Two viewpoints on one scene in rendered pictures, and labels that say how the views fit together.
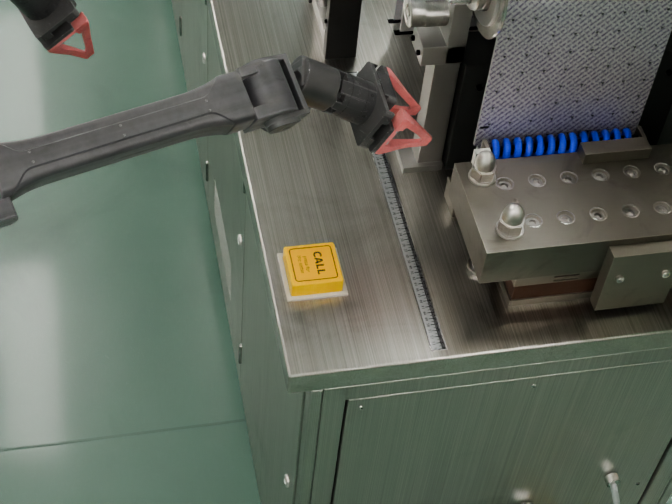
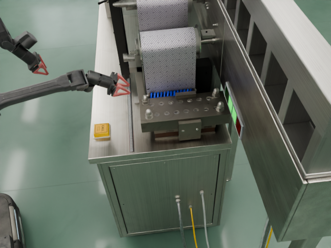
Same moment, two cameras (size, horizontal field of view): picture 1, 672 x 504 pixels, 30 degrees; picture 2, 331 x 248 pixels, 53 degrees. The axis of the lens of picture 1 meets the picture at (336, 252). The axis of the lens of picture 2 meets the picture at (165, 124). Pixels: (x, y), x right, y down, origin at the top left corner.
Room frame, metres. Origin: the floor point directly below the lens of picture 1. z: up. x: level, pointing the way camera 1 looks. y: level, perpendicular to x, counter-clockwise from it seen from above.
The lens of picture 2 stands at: (0.07, -0.52, 2.07)
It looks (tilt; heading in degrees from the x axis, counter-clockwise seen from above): 46 degrees down; 13
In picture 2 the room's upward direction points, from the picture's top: 4 degrees counter-clockwise
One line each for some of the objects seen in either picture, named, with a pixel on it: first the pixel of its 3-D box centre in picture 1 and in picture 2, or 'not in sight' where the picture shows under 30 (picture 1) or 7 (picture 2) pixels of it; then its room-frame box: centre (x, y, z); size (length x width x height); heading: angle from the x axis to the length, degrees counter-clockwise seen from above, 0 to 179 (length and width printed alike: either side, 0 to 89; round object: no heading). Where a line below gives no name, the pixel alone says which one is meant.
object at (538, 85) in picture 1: (569, 87); (170, 77); (1.27, -0.28, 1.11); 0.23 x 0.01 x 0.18; 106
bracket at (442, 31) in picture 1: (430, 82); (136, 77); (1.32, -0.10, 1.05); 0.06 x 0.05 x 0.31; 106
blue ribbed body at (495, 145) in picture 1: (563, 145); (172, 94); (1.25, -0.29, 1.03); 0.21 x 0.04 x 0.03; 106
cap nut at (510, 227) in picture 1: (512, 217); (148, 113); (1.08, -0.22, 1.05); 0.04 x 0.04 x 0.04
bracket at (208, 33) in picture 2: not in sight; (208, 33); (1.38, -0.44, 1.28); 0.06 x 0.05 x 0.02; 106
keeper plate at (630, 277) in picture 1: (637, 276); (189, 130); (1.09, -0.40, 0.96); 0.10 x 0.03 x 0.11; 106
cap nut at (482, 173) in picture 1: (484, 164); (145, 99); (1.17, -0.18, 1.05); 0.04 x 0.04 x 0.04
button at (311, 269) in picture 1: (312, 269); (101, 130); (1.08, 0.03, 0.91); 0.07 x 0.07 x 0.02; 16
